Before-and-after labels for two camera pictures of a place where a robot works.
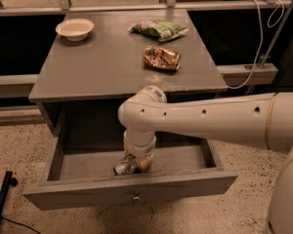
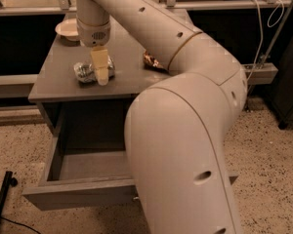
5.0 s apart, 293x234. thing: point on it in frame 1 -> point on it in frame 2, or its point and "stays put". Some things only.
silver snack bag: [126, 166] -> [85, 72]
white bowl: [75, 29] stays put
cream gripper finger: [146, 162] -> [100, 63]
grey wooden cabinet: [101, 59] stays put
